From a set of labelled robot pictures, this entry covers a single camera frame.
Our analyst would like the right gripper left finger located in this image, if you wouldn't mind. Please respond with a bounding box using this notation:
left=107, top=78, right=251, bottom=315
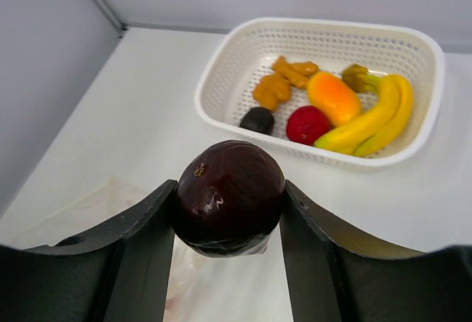
left=1, top=180, right=176, bottom=321

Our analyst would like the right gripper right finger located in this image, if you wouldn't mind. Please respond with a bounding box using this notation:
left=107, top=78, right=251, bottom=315
left=280, top=182, right=471, bottom=321

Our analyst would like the clear zip top bag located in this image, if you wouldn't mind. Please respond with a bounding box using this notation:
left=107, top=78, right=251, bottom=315
left=1, top=180, right=286, bottom=321

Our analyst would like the dark red fake fig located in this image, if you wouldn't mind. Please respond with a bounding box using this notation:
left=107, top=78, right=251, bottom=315
left=170, top=140, right=287, bottom=258

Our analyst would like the yellow fake banana bunch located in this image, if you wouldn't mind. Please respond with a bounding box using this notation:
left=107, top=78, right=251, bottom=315
left=314, top=64, right=414, bottom=157

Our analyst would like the red fake fruit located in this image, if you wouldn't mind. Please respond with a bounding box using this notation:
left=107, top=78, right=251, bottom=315
left=285, top=105, right=331, bottom=146

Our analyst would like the dark fake plum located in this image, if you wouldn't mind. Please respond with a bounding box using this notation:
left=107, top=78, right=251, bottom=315
left=239, top=106, right=275, bottom=135

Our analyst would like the orange yellow fake mango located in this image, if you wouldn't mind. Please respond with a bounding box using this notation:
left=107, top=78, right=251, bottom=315
left=306, top=71, right=362, bottom=127

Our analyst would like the orange fake food piece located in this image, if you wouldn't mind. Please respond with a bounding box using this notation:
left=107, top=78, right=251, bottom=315
left=252, top=56, right=319, bottom=112

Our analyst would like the white perforated plastic basket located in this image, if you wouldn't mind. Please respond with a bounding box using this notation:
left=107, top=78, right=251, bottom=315
left=195, top=18, right=445, bottom=170

